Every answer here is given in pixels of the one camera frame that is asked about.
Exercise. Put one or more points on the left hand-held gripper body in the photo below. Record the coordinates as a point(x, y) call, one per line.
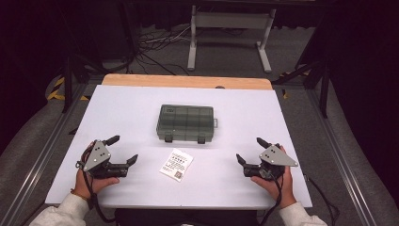
point(97, 155)

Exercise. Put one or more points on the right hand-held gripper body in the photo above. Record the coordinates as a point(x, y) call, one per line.
point(276, 157)

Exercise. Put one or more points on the white printed packet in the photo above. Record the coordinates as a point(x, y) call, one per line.
point(176, 164)

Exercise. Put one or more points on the grey translucent compartment box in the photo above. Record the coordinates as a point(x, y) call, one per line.
point(185, 122)

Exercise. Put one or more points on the person's left hand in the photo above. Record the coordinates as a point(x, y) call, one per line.
point(86, 185)

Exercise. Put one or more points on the person's right hand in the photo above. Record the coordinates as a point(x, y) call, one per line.
point(285, 188)

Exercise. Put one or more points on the white table board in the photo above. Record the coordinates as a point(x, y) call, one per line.
point(219, 175)

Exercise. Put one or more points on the black tripod stand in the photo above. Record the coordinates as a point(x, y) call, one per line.
point(67, 84)

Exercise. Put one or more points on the yellow black floor tape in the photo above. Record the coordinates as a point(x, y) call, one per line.
point(56, 92)

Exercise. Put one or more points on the black angled stand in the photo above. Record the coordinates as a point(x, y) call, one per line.
point(324, 91)

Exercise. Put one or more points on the wooden table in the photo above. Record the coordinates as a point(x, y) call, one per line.
point(188, 81)

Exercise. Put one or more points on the grey metal stand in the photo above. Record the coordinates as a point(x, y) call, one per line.
point(230, 20)

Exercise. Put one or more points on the aluminium floor rail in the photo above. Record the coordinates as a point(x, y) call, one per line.
point(40, 160)
point(342, 157)

